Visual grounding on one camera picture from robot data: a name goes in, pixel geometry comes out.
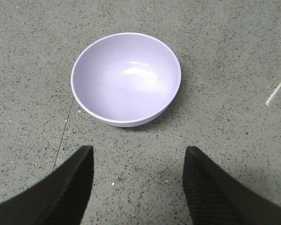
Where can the lilac plastic bowl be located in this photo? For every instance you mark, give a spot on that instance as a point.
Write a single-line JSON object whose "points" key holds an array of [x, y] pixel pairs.
{"points": [[126, 79]]}

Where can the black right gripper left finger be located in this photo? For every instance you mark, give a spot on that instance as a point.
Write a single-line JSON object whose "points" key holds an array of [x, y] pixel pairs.
{"points": [[60, 198]]}

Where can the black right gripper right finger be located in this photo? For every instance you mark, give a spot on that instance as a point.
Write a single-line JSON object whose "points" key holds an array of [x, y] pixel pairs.
{"points": [[215, 198]]}

